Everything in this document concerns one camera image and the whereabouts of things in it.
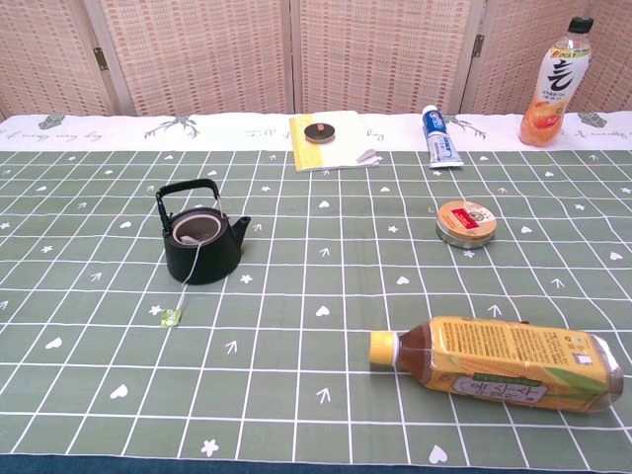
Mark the black teapot lid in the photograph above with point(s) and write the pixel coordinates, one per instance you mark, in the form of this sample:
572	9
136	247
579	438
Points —
320	134

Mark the black cast iron teapot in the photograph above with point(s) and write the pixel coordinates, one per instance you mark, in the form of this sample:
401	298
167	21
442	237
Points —
212	264

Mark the tea bottle yellow label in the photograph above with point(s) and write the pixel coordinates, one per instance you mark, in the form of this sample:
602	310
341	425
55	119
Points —
494	360

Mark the green grid tablecloth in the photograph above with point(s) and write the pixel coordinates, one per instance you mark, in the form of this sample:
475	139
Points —
345	296

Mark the yellow white notebook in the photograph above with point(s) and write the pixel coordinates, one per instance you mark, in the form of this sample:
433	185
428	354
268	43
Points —
340	150

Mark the round tin red label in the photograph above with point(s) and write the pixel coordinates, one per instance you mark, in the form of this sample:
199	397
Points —
466	224

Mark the blue white toothpaste tube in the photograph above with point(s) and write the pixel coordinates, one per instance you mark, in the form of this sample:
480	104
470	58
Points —
439	143

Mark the woven folding screen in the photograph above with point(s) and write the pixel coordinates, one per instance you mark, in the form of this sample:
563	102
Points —
197	59

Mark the metal screen hinge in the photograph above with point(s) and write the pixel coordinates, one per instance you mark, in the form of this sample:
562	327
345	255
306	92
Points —
478	45
101	59

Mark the orange drink bottle black cap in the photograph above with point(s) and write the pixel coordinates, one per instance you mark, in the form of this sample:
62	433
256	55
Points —
548	99

